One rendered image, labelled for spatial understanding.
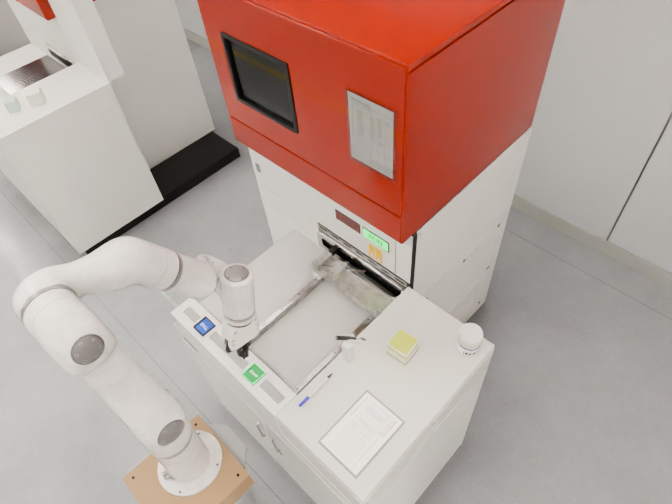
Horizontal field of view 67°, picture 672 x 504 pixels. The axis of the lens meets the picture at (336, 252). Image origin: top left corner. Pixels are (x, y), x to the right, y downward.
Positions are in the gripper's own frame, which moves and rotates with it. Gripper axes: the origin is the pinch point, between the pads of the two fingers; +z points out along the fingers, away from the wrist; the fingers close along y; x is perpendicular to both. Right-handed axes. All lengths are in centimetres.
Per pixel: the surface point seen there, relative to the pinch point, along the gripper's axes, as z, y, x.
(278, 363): 26.6, -17.0, -4.0
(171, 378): 112, -10, -81
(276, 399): 15.7, -2.8, 11.3
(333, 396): 12.4, -14.4, 23.8
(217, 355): 15.9, 0.2, -14.1
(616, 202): 30, -217, 40
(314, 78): -65, -41, -16
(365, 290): 13, -55, 1
